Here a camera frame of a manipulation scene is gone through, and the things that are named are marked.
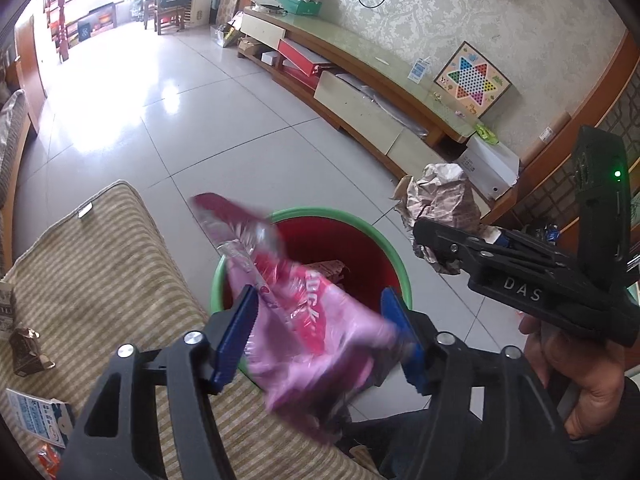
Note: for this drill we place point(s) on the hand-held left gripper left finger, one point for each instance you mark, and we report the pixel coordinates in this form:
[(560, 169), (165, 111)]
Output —
[(235, 332)]

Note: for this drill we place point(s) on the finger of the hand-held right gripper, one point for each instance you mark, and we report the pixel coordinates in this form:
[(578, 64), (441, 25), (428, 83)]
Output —
[(445, 242), (530, 246)]

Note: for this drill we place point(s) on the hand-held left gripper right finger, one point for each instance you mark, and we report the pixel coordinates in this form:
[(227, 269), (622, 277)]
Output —
[(400, 332)]

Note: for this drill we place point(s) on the brown paper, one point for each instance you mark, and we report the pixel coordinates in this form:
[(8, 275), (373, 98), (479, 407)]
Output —
[(445, 200)]

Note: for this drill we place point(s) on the pink plastic wrapper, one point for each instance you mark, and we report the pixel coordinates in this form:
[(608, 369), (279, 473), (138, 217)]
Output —
[(310, 340)]

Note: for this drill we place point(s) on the red bin with green rim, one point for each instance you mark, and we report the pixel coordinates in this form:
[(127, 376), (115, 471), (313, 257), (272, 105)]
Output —
[(360, 245)]

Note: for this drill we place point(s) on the person's right hand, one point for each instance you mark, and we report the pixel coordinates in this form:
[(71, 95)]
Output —
[(590, 380)]

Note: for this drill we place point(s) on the white cardboard box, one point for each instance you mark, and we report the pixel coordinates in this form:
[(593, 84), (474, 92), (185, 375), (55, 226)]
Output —
[(487, 167)]

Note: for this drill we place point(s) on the crumpled brown carton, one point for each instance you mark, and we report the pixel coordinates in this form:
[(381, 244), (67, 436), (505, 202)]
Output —
[(327, 271)]

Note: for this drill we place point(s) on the person's dark pants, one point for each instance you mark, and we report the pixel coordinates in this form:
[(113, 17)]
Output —
[(390, 440)]

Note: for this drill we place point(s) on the star checkers board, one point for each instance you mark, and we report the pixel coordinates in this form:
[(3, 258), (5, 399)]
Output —
[(472, 79)]

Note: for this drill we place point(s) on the blue and white card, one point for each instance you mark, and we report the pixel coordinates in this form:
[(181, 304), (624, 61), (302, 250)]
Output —
[(419, 70)]

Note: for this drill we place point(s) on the wooden television cabinet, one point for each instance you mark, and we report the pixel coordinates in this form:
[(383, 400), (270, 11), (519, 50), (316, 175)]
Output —
[(360, 55)]

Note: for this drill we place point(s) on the small brown carton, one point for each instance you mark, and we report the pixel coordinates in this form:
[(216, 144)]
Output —
[(27, 355)]

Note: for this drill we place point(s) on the white and blue box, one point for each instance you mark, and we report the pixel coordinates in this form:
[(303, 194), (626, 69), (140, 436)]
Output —
[(35, 415)]

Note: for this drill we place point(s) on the orange snack packet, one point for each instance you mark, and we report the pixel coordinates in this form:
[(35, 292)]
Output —
[(50, 460)]

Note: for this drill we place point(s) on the red flat box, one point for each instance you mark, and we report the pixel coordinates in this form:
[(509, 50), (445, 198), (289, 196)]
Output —
[(300, 57)]

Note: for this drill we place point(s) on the green box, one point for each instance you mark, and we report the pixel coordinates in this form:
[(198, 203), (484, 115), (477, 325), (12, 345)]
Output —
[(300, 4)]

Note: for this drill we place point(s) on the round white plate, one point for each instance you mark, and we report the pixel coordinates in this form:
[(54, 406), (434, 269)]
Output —
[(267, 4)]

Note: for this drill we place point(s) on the red wooden chair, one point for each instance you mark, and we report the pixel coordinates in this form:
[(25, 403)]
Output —
[(59, 30)]

